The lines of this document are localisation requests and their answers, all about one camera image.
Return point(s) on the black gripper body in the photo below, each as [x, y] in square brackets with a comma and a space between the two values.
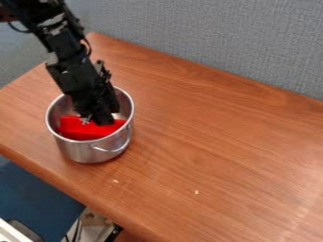
[80, 78]

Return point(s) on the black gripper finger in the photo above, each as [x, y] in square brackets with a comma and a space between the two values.
[103, 106]

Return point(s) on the red rectangular block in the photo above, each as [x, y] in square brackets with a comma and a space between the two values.
[74, 129]

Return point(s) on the stainless steel pot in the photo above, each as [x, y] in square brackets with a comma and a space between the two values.
[95, 150]

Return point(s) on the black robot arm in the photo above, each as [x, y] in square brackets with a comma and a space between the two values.
[50, 20]

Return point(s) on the white object at corner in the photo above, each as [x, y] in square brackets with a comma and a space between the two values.
[10, 234]

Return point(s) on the metal table leg bracket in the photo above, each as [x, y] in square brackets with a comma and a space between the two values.
[92, 228]

